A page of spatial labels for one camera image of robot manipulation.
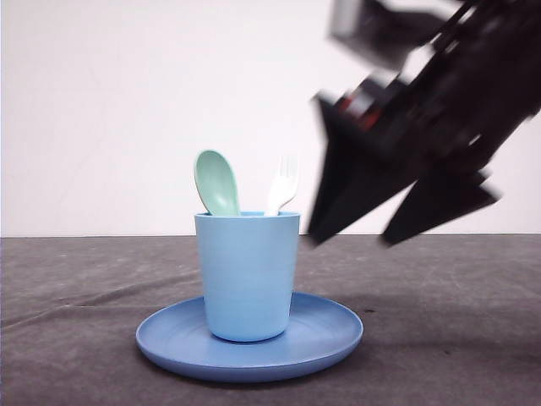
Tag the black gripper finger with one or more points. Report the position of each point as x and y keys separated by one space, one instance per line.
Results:
x=435 y=199
x=358 y=175

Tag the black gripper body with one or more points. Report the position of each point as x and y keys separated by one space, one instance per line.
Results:
x=462 y=94

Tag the white plastic fork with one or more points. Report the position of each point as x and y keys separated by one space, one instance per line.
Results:
x=284 y=185

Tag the light blue plastic cup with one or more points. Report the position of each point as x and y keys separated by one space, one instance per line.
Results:
x=248 y=265

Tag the mint green plastic spoon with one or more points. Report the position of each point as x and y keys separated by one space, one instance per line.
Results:
x=216 y=184

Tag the grey table cloth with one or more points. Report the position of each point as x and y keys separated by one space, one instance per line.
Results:
x=448 y=320

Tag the blue plastic plate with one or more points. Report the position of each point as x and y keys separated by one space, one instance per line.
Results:
x=320 y=333

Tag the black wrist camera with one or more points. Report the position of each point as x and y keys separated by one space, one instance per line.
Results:
x=382 y=36

